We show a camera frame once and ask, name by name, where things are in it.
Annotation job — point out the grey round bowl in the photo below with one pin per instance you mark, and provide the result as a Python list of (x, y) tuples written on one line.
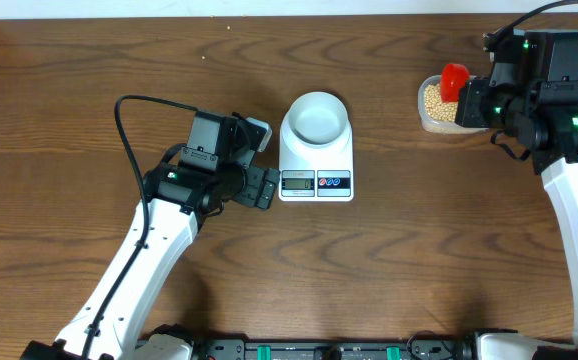
[(318, 118)]

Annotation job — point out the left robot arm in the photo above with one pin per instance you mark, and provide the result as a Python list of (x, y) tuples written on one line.
[(192, 182)]

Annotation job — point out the red plastic measuring scoop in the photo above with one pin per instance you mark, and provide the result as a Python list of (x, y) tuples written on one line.
[(453, 78)]

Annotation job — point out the white digital kitchen scale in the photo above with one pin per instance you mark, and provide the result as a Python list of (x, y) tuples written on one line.
[(315, 173)]

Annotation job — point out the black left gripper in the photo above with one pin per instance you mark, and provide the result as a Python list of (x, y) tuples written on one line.
[(250, 193)]

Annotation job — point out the clear plastic container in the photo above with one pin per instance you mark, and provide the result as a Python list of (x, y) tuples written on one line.
[(437, 127)]

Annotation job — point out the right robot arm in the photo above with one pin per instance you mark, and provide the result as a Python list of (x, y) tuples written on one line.
[(531, 95)]

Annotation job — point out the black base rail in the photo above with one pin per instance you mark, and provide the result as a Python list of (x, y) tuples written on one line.
[(424, 345)]

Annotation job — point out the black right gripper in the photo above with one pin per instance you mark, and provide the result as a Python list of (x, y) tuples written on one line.
[(470, 96)]

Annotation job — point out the soybeans in container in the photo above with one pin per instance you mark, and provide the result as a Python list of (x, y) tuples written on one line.
[(435, 107)]

